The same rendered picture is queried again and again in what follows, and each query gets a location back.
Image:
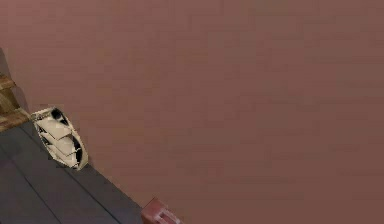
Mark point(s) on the reddish brown block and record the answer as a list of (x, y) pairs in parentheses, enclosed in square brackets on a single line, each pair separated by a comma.
[(158, 213)]

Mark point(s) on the brown wooden furniture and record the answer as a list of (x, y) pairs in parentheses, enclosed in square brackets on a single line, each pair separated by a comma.
[(8, 111)]

